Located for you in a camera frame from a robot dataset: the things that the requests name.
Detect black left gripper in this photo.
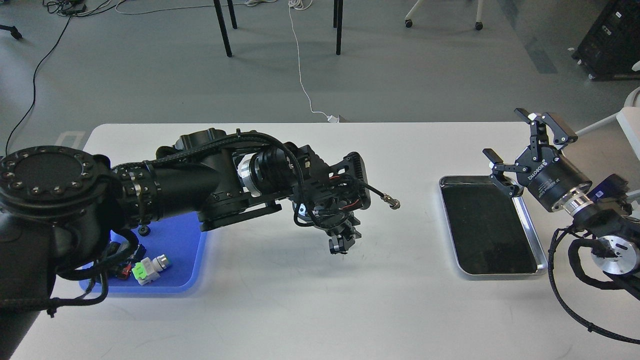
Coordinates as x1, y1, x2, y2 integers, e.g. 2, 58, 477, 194
299, 202, 362, 255

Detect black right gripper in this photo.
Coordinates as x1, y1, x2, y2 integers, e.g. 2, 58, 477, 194
482, 108, 594, 214

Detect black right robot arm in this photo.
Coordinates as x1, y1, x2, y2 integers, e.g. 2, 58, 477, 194
483, 108, 639, 344

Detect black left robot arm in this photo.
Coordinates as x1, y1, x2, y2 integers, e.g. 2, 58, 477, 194
0, 128, 400, 360

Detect silver metal tray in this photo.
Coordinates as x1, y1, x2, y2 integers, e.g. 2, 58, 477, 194
439, 175, 547, 279

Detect blue plastic tray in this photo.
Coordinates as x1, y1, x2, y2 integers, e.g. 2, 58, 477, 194
109, 212, 208, 297

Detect white chair at right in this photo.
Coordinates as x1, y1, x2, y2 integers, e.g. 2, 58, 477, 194
577, 88, 639, 214

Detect black equipment case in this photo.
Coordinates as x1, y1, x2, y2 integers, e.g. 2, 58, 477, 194
571, 0, 640, 81

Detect white office chair base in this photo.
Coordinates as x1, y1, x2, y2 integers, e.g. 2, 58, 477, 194
404, 0, 471, 28

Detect black table legs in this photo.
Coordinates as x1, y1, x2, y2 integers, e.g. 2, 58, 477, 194
213, 0, 345, 58

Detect white green switch module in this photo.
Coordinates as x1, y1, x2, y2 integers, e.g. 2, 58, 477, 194
131, 254, 172, 286

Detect red push button switch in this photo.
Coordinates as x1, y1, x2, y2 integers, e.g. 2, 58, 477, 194
108, 244, 147, 280

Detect white floor cable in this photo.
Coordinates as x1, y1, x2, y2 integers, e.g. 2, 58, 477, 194
115, 0, 341, 123

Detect black floor cable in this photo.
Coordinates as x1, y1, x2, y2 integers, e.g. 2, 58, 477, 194
0, 0, 118, 156

